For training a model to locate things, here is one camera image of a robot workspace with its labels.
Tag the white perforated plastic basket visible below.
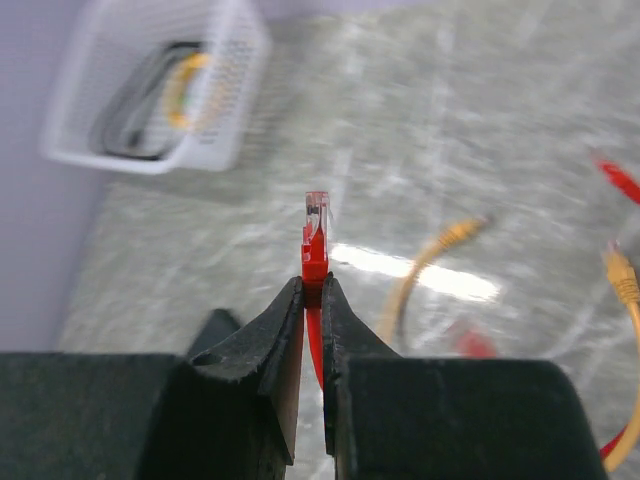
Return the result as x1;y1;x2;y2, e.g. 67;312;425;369
41;1;272;175

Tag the black cable in basket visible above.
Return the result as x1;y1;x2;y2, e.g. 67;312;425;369
89;42;201;161

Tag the red patch cable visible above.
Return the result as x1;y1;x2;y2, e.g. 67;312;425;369
449;154;640;461
300;190;332;391

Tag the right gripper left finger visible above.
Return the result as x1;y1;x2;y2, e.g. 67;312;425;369
1;277;303;479

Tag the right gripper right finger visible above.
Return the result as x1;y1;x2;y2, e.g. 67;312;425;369
322;278;606;480

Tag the orange patch cable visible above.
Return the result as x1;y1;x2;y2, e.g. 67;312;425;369
374;215;640;474

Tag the coiled yellow cable in basket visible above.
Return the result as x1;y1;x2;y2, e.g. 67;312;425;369
164;52;211;129

